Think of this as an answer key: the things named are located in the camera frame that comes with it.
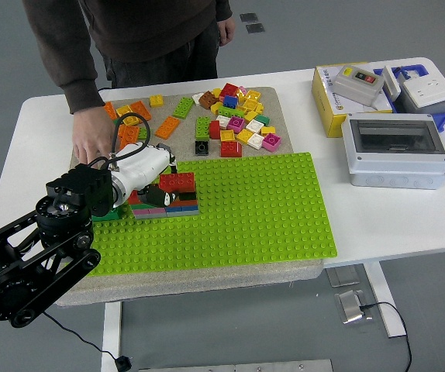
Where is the long metal floor strip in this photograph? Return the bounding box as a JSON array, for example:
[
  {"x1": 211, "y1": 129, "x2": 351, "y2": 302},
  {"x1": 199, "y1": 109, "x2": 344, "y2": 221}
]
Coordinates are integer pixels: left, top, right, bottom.
[{"x1": 136, "y1": 359, "x2": 335, "y2": 372}]

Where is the lime green long brick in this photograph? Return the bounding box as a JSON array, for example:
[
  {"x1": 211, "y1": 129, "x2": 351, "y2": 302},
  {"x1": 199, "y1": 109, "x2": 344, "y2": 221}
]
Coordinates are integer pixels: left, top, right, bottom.
[
  {"x1": 217, "y1": 106, "x2": 246, "y2": 119},
  {"x1": 172, "y1": 96, "x2": 195, "y2": 119},
  {"x1": 195, "y1": 115, "x2": 212, "y2": 140}
]

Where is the brown square toy brick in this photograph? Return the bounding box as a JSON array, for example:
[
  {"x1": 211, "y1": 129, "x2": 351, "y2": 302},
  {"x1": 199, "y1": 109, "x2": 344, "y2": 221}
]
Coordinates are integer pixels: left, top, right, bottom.
[{"x1": 198, "y1": 90, "x2": 219, "y2": 110}]

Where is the grey push-button switch box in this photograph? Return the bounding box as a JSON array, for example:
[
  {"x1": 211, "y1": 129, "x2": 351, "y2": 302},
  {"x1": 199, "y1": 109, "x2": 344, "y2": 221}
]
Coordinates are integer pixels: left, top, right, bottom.
[{"x1": 333, "y1": 65, "x2": 385, "y2": 107}]

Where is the white plastic panel piece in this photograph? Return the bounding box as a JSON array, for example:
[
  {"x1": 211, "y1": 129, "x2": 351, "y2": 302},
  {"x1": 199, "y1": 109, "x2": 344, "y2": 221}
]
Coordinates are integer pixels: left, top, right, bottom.
[{"x1": 381, "y1": 65, "x2": 402, "y2": 102}]

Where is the white wall socket panel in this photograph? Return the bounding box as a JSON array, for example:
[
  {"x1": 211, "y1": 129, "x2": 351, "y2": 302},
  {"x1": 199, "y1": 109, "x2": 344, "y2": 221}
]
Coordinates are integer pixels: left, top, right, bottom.
[{"x1": 400, "y1": 78, "x2": 445, "y2": 109}]

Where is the red long toy brick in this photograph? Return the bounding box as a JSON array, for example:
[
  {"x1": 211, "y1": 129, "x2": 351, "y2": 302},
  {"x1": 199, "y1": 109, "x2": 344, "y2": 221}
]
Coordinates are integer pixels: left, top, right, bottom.
[{"x1": 158, "y1": 172, "x2": 196, "y2": 194}]

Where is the black floor cable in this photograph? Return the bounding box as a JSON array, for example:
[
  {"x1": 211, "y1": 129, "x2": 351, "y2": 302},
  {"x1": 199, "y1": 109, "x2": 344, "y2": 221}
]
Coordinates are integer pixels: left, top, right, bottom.
[{"x1": 360, "y1": 301, "x2": 413, "y2": 372}]

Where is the magenta square toy brick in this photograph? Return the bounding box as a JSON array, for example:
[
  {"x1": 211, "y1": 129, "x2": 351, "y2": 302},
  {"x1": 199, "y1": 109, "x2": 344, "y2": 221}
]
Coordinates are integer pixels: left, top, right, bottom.
[{"x1": 226, "y1": 115, "x2": 246, "y2": 135}]

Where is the grey distribution enclosure clear lid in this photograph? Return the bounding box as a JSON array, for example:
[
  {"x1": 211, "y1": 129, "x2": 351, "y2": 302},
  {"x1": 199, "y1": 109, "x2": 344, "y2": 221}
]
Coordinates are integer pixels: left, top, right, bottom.
[{"x1": 340, "y1": 112, "x2": 445, "y2": 191}]

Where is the green studded baseplate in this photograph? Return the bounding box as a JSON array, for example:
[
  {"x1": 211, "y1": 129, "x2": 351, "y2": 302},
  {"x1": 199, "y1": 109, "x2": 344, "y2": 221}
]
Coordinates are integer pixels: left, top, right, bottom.
[{"x1": 85, "y1": 151, "x2": 339, "y2": 277}]

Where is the dark green long toy brick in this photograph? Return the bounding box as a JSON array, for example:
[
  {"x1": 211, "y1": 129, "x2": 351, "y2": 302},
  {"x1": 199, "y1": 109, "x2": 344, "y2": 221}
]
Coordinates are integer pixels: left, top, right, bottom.
[{"x1": 92, "y1": 205, "x2": 130, "y2": 222}]

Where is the red square toy brick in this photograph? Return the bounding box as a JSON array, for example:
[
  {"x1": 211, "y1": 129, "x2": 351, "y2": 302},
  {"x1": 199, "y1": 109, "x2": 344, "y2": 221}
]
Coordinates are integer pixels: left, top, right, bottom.
[{"x1": 219, "y1": 82, "x2": 240, "y2": 102}]

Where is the person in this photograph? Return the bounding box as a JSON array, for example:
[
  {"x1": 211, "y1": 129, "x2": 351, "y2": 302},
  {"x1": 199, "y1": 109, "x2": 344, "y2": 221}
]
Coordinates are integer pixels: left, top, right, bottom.
[{"x1": 78, "y1": 0, "x2": 223, "y2": 89}]

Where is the yellow cardboard box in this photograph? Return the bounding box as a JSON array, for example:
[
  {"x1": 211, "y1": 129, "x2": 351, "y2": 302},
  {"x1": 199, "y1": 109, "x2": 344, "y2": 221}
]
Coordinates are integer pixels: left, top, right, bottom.
[{"x1": 310, "y1": 62, "x2": 394, "y2": 139}]

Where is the person's right hand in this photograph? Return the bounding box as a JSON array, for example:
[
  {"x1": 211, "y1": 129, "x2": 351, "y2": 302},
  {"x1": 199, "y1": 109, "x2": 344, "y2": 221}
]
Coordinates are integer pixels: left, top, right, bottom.
[{"x1": 71, "y1": 105, "x2": 117, "y2": 170}]

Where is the white table foot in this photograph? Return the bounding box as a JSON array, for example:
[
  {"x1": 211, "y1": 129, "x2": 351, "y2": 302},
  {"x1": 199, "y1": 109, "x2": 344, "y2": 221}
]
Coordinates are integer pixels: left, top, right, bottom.
[{"x1": 363, "y1": 262, "x2": 408, "y2": 338}]

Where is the white table leg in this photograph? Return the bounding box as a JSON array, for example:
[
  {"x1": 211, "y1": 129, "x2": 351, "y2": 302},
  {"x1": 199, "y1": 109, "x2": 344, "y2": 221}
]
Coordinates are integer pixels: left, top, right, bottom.
[{"x1": 101, "y1": 301, "x2": 123, "y2": 372}]

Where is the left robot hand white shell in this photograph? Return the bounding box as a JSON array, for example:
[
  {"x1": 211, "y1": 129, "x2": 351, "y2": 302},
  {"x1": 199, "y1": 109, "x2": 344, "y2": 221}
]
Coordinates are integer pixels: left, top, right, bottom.
[{"x1": 109, "y1": 143, "x2": 180, "y2": 209}]

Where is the metal floor cover plate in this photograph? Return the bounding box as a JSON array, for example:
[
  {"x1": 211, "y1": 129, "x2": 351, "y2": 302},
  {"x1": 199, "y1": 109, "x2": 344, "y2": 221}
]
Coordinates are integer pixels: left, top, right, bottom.
[
  {"x1": 333, "y1": 288, "x2": 373, "y2": 326},
  {"x1": 326, "y1": 266, "x2": 361, "y2": 288}
]

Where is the pink square toy brick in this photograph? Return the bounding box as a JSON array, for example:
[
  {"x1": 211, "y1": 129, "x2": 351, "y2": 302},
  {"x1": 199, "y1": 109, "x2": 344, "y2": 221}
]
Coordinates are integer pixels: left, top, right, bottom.
[{"x1": 261, "y1": 133, "x2": 283, "y2": 153}]

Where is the grey-brown mat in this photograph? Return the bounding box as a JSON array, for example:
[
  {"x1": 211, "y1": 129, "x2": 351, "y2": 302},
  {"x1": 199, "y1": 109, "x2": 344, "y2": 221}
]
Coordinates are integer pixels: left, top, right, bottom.
[{"x1": 53, "y1": 85, "x2": 324, "y2": 308}]

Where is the orange long toy brick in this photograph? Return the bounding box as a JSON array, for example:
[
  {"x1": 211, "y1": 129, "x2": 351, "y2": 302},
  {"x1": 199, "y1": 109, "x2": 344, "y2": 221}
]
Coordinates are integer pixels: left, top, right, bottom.
[
  {"x1": 154, "y1": 115, "x2": 181, "y2": 140},
  {"x1": 102, "y1": 101, "x2": 119, "y2": 121},
  {"x1": 129, "y1": 100, "x2": 153, "y2": 122},
  {"x1": 116, "y1": 123, "x2": 141, "y2": 150}
]

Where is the black power cord with plug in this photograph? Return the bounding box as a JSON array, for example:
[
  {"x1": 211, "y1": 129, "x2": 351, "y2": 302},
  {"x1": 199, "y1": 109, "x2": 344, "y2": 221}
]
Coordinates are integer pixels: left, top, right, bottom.
[{"x1": 42, "y1": 87, "x2": 134, "y2": 372}]

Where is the grey plastic box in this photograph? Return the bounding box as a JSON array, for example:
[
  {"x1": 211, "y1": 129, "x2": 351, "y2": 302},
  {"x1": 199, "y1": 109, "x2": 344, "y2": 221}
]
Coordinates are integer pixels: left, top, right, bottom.
[{"x1": 395, "y1": 87, "x2": 445, "y2": 115}]

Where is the yellow long toy brick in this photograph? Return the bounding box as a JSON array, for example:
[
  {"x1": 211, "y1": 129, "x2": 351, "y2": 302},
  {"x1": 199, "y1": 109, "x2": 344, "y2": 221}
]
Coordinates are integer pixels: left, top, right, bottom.
[{"x1": 116, "y1": 105, "x2": 142, "y2": 127}]

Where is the person's left hand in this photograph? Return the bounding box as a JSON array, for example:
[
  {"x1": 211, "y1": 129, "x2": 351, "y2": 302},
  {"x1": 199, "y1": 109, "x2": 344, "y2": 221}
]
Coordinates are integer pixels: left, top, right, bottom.
[{"x1": 216, "y1": 17, "x2": 237, "y2": 47}]

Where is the red large square brick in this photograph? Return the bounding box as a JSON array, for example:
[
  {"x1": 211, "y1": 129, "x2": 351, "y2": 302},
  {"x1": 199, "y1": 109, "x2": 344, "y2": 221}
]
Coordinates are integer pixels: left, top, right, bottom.
[{"x1": 220, "y1": 139, "x2": 243, "y2": 158}]

